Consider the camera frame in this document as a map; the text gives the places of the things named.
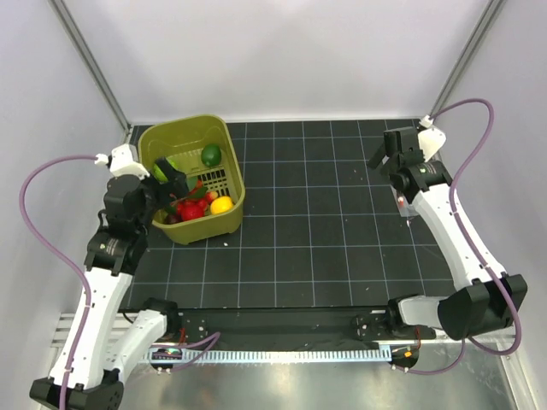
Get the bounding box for green leaf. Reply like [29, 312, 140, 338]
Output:
[186, 177, 208, 199]

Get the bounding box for slotted cable duct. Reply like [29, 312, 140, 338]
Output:
[137, 345, 392, 366]

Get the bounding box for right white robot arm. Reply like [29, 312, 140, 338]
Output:
[368, 126, 527, 340]

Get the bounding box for small pink peach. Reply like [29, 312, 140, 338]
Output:
[204, 191, 219, 204]

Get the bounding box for olive green plastic basket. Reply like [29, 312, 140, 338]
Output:
[137, 114, 245, 245]

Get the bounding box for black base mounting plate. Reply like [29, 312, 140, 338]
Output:
[179, 306, 435, 351]

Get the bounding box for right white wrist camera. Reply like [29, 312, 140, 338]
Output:
[417, 115, 446, 162]

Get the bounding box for black grid mat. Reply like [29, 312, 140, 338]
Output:
[121, 119, 454, 309]

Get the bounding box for light green bumpy fruit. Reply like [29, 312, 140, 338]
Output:
[151, 157, 181, 184]

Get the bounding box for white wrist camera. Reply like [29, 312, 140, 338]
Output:
[94, 143, 150, 179]
[417, 115, 446, 162]

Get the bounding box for dark green lime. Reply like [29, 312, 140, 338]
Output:
[201, 143, 222, 167]

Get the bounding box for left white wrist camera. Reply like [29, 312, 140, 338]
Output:
[94, 143, 150, 179]

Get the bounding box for clear zip top bag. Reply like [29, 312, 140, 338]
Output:
[394, 191, 419, 225]

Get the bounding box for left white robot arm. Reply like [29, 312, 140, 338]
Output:
[19, 154, 189, 409]

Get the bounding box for yellow lemon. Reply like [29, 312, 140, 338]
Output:
[209, 196, 234, 214]

